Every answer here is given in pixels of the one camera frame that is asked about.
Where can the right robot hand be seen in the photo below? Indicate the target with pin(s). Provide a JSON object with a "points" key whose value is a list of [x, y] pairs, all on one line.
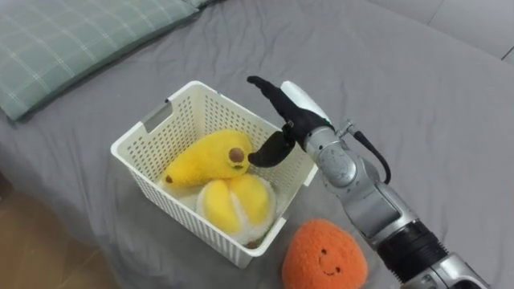
{"points": [[295, 116]]}

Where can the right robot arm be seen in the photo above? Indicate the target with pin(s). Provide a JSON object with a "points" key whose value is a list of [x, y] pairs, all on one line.
{"points": [[373, 204]]}

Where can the yellow banana soft toy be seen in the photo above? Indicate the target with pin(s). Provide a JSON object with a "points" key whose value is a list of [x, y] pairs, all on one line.
{"points": [[205, 158]]}

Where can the white perforated plastic basket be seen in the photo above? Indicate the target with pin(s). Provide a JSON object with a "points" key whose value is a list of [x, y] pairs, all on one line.
{"points": [[192, 116]]}

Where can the yellow and white soft toy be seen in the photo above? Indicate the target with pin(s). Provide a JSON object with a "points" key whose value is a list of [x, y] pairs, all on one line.
{"points": [[237, 206]]}

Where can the grey bed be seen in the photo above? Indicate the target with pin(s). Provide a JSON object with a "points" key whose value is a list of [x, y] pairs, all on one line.
{"points": [[421, 100]]}

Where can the orange smiling soft toy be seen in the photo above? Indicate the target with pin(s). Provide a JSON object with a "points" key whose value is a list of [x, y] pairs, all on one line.
{"points": [[323, 257]]}

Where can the green checked pillow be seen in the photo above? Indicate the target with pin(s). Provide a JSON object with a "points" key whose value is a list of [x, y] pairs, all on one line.
{"points": [[60, 44]]}

